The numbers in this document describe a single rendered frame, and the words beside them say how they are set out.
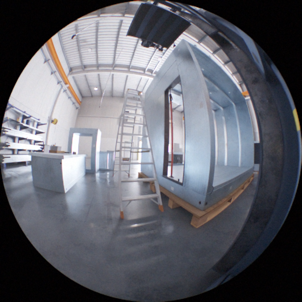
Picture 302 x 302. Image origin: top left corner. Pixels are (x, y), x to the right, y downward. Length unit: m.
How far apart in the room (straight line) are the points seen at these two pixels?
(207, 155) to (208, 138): 0.17
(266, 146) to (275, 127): 0.08
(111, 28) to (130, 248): 8.49
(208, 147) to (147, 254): 1.07
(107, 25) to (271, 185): 8.15
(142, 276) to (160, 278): 0.11
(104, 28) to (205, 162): 8.23
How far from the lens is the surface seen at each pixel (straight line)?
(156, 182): 1.30
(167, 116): 1.87
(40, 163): 2.15
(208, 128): 1.02
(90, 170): 3.58
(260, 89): 0.51
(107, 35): 8.11
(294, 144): 0.41
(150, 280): 0.77
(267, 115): 0.46
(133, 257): 0.84
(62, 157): 1.75
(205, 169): 1.01
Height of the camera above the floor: 0.74
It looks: 2 degrees up
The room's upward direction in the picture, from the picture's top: 3 degrees clockwise
